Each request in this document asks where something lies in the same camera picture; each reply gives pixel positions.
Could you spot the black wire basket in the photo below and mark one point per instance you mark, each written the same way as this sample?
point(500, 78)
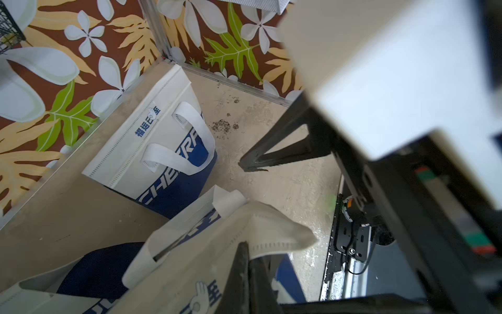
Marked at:
point(11, 34)

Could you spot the takeout bag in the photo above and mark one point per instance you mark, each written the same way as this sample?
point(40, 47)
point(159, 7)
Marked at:
point(163, 154)
point(182, 267)

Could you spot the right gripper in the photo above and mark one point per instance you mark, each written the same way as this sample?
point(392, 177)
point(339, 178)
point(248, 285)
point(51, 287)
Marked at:
point(453, 276)

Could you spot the white mesh basket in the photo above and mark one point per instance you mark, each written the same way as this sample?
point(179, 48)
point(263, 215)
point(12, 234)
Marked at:
point(275, 6)

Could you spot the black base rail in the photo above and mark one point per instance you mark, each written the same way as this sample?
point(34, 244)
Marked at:
point(346, 270)

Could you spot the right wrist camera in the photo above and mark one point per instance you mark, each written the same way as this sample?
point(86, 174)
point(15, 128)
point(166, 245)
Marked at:
point(386, 73)

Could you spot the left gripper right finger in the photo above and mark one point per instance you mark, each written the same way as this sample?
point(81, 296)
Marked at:
point(262, 298)

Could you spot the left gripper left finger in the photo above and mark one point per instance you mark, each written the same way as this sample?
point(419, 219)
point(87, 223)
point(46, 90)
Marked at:
point(236, 296)

